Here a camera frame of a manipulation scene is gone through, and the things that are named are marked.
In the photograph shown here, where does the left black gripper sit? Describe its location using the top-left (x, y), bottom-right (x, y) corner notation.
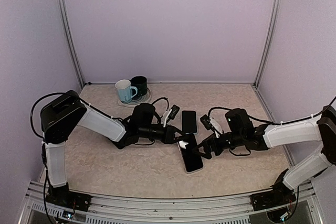
top-left (139, 124), bottom-right (188, 144)

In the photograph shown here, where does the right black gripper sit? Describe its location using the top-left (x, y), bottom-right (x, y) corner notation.
top-left (192, 130), bottom-right (245, 159)

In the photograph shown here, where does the clear phone case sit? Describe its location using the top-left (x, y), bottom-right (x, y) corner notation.
top-left (177, 134), bottom-right (205, 174)

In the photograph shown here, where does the light blue phone case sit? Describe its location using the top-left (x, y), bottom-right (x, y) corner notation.
top-left (181, 110), bottom-right (198, 135)

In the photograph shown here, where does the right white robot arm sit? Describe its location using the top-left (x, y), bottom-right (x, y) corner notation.
top-left (192, 105), bottom-right (335, 205)

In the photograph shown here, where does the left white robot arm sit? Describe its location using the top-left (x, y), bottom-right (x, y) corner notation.
top-left (40, 90), bottom-right (188, 206)

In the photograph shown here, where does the grey patterned saucer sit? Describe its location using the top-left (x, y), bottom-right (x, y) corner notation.
top-left (118, 88), bottom-right (152, 108)

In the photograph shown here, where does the black mug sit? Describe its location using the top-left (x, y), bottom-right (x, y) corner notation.
top-left (131, 76), bottom-right (147, 97)

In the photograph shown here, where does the light blue mug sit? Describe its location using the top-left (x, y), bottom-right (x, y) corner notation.
top-left (115, 79), bottom-right (138, 104)

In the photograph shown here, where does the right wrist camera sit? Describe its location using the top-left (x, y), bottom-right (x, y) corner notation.
top-left (200, 114), bottom-right (223, 138)

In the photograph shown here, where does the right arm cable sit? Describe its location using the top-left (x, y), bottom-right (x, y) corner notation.
top-left (207, 95), bottom-right (336, 127)

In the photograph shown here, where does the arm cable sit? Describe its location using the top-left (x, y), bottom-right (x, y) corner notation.
top-left (207, 95), bottom-right (336, 127)
top-left (30, 92), bottom-right (170, 224)

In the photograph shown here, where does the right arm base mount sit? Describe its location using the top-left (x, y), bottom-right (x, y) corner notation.
top-left (250, 168), bottom-right (296, 211)

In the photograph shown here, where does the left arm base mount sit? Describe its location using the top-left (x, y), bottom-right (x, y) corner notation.
top-left (46, 183), bottom-right (91, 212)

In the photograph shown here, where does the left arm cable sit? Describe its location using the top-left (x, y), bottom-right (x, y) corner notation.
top-left (30, 92), bottom-right (170, 224)

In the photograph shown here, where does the front aluminium rail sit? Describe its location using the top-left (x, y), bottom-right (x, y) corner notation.
top-left (15, 181), bottom-right (325, 223)

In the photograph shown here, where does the right aluminium frame post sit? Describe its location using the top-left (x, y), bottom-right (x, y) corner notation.
top-left (253, 0), bottom-right (281, 89)

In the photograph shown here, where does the aluminium frame post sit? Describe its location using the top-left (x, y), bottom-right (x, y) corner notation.
top-left (253, 0), bottom-right (281, 89)
top-left (57, 0), bottom-right (86, 88)

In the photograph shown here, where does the left aluminium frame post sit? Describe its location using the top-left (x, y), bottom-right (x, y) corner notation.
top-left (57, 0), bottom-right (86, 88)

